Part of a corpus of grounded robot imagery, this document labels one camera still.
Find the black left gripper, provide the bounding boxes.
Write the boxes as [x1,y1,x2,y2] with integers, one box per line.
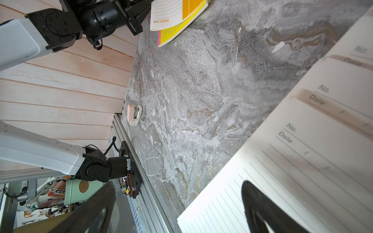
[113,0,153,36]

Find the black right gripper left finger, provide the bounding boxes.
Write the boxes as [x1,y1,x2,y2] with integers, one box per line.
[50,182,116,233]

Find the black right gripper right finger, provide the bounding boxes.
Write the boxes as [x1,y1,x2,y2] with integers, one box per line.
[241,181,307,233]

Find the cream notebook orange cover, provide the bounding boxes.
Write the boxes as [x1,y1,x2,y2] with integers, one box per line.
[150,0,207,31]

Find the cream lined notebook with holes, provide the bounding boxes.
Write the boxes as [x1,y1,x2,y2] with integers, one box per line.
[177,10,373,233]

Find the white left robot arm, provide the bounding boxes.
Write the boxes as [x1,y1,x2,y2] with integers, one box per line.
[1,1,151,182]

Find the clear tape roll on table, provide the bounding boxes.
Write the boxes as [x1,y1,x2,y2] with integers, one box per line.
[127,104,143,127]

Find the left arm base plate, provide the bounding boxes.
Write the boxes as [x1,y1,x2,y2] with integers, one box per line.
[119,141,143,199]

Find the aluminium frame rail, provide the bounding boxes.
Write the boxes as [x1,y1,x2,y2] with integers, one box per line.
[112,113,174,233]

